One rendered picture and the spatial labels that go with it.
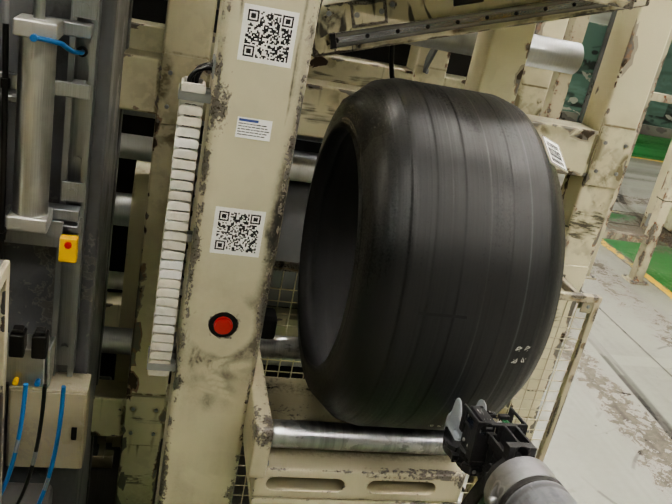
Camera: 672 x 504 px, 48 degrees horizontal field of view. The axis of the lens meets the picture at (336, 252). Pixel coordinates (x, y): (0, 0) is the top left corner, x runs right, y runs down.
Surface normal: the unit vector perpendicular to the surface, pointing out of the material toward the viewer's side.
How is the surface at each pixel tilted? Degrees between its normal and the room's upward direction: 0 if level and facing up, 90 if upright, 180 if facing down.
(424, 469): 0
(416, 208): 57
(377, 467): 0
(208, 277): 90
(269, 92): 90
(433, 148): 37
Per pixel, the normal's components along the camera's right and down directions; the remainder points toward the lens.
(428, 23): 0.18, 0.40
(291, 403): 0.19, -0.91
